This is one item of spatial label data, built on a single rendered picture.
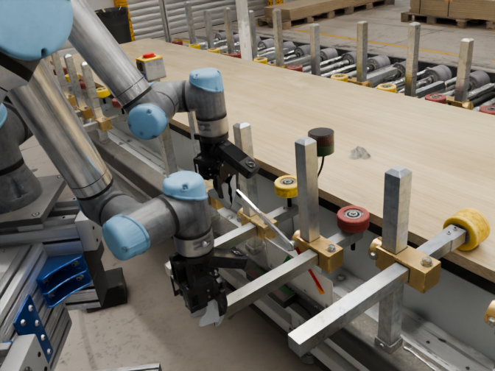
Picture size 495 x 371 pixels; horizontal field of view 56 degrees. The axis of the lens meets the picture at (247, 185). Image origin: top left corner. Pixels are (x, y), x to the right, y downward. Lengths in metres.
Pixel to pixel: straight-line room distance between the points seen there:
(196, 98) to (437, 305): 0.78
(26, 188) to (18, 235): 0.12
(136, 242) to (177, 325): 1.51
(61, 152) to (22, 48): 0.27
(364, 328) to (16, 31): 0.95
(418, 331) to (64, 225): 0.92
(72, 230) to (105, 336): 1.20
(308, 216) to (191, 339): 1.20
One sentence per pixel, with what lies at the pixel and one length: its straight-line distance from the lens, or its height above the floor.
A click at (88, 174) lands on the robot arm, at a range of 0.85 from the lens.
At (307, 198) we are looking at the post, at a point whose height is 1.00.
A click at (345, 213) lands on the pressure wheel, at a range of 1.21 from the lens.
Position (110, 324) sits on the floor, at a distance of 2.39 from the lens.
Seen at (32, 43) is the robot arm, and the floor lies 1.46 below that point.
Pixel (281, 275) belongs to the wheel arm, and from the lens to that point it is 1.09.
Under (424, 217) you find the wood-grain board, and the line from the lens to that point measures 1.22.
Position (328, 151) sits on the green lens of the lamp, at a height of 1.10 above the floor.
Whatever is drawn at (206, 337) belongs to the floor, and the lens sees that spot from 2.19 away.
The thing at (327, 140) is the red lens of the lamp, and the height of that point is 1.13.
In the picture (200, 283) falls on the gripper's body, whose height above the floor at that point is 0.96.
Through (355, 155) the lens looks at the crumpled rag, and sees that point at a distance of 1.50.
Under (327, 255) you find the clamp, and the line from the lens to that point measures 1.12.
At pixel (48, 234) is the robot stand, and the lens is 1.23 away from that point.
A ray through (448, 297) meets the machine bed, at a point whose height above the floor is 0.73.
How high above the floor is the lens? 1.55
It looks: 28 degrees down
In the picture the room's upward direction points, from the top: 7 degrees counter-clockwise
